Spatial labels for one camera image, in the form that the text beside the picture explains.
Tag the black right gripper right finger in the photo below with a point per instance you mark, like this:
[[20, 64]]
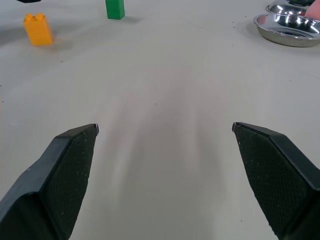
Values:
[[277, 180]]

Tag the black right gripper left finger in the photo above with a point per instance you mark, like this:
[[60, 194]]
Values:
[[57, 180]]

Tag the orange toy brick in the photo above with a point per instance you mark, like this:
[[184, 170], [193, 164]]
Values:
[[38, 30]]

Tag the shiny steel bowl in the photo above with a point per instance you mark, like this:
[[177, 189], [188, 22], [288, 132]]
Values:
[[287, 28], [283, 8]]

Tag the pink rounded object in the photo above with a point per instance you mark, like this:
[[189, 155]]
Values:
[[314, 11]]

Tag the dark object in bowl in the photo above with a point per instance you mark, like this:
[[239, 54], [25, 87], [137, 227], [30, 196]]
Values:
[[301, 2]]

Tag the green toy brick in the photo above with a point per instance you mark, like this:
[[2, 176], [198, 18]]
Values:
[[115, 8]]

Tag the black object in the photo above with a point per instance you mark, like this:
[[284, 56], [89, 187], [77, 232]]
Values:
[[27, 1]]

